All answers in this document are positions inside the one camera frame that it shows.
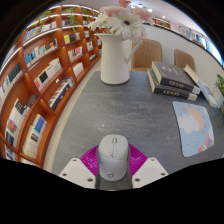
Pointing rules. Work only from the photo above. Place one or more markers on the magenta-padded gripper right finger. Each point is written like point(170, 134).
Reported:
point(150, 171)

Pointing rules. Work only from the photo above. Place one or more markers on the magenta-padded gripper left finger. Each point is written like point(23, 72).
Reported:
point(78, 173)

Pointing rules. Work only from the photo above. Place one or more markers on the white computer mouse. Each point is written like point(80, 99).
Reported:
point(113, 156)

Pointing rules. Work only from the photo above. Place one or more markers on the pastel cloud print mouse pad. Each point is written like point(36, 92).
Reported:
point(195, 130)

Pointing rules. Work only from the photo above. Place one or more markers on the thin dark hardcover book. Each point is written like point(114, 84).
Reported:
point(170, 90)

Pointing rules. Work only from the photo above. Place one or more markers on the white book with blue cover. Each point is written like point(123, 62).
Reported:
point(210, 95)

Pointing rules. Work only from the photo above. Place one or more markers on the orange wooden bookshelf unit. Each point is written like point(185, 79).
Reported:
point(36, 83)

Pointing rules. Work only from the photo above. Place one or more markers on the green plant in white pot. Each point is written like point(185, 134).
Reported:
point(220, 85)

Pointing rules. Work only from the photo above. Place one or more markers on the white pitcher vase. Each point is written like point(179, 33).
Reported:
point(113, 63)

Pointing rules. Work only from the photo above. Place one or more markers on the tan upholstered chair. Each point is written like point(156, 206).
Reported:
point(184, 60)
point(148, 55)

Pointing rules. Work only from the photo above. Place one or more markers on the window with curtains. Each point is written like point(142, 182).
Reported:
point(203, 40)

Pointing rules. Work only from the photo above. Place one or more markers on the orange shelf unit with plants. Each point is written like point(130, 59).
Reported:
point(161, 23)

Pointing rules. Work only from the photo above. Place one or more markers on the ceiling lights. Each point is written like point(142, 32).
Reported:
point(146, 10)

